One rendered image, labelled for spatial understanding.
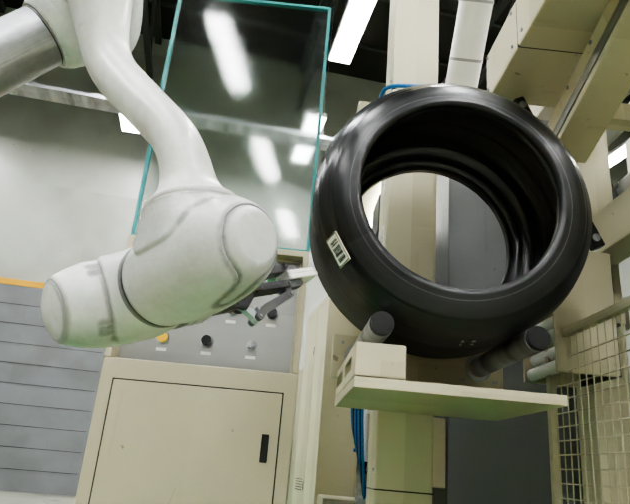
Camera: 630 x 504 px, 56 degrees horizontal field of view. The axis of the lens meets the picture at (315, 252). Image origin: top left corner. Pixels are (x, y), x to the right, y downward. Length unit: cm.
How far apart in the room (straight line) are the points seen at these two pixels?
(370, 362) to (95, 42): 65
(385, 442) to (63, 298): 90
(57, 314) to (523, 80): 132
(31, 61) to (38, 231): 984
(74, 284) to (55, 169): 1060
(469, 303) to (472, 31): 141
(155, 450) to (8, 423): 856
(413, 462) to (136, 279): 93
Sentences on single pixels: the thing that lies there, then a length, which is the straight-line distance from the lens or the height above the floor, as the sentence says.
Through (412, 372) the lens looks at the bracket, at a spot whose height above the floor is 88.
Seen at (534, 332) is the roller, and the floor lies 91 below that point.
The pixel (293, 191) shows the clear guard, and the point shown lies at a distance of 192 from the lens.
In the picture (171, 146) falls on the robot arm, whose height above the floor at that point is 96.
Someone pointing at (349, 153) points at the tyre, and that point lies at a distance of 117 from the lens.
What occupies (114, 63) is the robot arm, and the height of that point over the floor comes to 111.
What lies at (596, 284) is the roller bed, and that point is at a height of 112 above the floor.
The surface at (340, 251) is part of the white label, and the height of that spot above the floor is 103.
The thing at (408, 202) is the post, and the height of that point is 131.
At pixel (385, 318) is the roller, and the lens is 107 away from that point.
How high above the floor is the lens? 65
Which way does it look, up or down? 20 degrees up
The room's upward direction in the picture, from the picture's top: 5 degrees clockwise
